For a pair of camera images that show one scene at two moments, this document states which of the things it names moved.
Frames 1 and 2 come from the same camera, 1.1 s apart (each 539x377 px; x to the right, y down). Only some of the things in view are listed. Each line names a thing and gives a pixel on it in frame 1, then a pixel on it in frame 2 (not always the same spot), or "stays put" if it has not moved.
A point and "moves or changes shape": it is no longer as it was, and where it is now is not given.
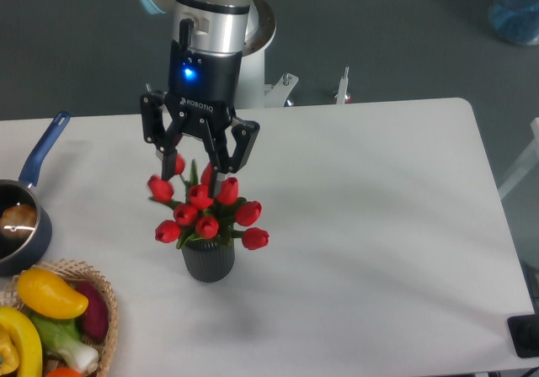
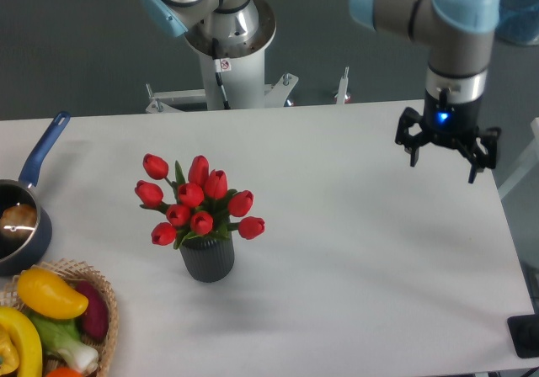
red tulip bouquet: [199, 216] moves or changes shape
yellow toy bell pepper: [20, 344] stays put
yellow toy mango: [46, 294] stays put
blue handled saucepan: [25, 222] stays put
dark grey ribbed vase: [208, 261] stays put
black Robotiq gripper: [203, 91] to [451, 124]
